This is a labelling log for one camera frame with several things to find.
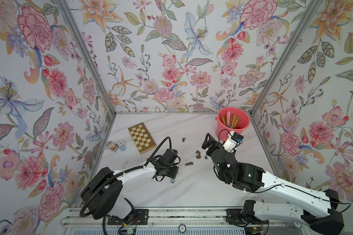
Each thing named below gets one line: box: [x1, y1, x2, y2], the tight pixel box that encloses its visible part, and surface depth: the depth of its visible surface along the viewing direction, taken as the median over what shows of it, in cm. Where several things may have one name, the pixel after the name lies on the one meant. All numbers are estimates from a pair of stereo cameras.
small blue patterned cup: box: [117, 141, 127, 152], surface depth 97 cm
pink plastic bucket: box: [214, 106, 252, 142], surface depth 103 cm
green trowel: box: [232, 116, 240, 129], surface depth 103 cm
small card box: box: [103, 140, 120, 153], surface depth 101 cm
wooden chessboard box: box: [127, 122, 157, 155], surface depth 106 cm
